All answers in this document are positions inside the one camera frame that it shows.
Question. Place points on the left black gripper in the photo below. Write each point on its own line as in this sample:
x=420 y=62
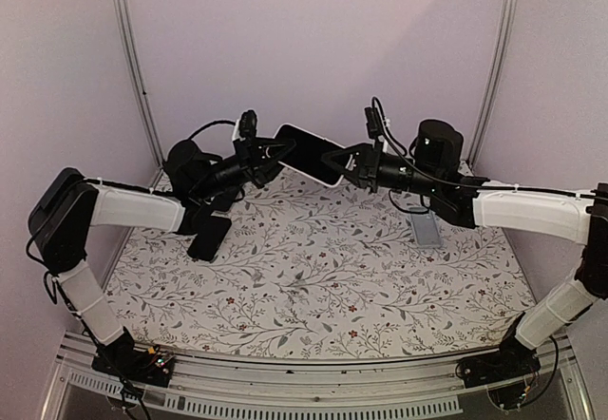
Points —
x=256 y=162

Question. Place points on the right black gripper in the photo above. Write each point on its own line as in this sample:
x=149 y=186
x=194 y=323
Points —
x=367 y=162

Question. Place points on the pink phone case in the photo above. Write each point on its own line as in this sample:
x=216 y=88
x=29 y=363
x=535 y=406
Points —
x=309 y=158

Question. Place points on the light blue phone case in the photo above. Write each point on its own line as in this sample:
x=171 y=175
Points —
x=425 y=231

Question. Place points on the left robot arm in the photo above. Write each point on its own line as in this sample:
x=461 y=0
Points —
x=60 y=222

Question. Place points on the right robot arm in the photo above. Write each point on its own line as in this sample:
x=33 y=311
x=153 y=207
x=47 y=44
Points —
x=470 y=202

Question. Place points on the black phone on table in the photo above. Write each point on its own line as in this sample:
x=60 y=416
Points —
x=208 y=239

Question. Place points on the floral table mat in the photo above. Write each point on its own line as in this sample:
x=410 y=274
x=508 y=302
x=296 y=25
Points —
x=310 y=272

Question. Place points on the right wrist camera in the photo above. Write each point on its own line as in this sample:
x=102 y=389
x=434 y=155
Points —
x=377 y=127

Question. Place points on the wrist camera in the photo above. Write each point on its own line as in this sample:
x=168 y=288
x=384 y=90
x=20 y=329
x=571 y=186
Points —
x=377 y=127
x=246 y=126

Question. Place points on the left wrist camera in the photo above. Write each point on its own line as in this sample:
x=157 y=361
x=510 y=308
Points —
x=246 y=126

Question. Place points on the left rear aluminium post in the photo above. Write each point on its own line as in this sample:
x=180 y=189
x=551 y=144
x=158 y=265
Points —
x=135 y=73

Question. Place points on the aluminium post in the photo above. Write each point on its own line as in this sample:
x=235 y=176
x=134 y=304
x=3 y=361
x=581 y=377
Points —
x=135 y=73
x=506 y=22

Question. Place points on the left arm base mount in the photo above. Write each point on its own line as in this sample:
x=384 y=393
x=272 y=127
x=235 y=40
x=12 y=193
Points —
x=151 y=366

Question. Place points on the front aluminium rail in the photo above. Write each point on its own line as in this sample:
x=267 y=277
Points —
x=226 y=386

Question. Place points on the right rear aluminium post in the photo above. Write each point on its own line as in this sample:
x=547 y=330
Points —
x=506 y=22

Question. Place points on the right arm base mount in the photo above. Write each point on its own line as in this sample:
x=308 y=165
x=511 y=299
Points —
x=490 y=368

